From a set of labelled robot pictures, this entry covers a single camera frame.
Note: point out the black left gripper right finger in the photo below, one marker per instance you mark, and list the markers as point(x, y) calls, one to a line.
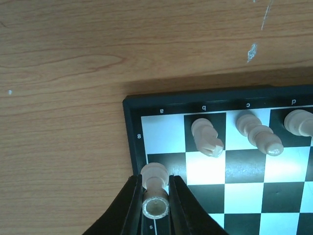
point(186, 215)

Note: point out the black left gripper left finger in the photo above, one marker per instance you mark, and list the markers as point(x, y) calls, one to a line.
point(123, 216)

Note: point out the black white chessboard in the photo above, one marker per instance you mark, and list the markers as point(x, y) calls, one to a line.
point(244, 190)

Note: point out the white chess piece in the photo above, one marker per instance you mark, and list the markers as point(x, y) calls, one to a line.
point(259, 135)
point(155, 178)
point(206, 138)
point(299, 122)

